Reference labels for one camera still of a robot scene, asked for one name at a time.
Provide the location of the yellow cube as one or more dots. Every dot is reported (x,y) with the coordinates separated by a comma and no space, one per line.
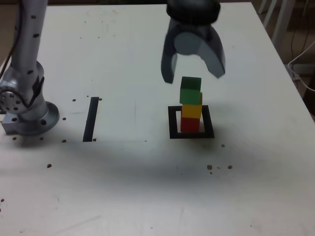
(192,111)

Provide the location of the green cube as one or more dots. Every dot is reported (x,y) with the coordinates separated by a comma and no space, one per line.
(189,97)

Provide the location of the black tape strip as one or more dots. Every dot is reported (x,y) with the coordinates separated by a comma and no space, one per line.
(89,120)

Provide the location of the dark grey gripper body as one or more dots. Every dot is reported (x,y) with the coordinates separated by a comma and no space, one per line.
(192,28)

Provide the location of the black tape square outline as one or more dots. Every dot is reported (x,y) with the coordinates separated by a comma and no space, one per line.
(173,123)

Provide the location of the white furniture legs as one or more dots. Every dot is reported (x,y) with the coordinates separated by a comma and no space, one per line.
(281,17)

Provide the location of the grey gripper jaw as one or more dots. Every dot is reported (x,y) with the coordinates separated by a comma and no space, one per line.
(214,59)
(168,66)

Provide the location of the red cube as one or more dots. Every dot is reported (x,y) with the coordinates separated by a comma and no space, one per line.
(189,125)

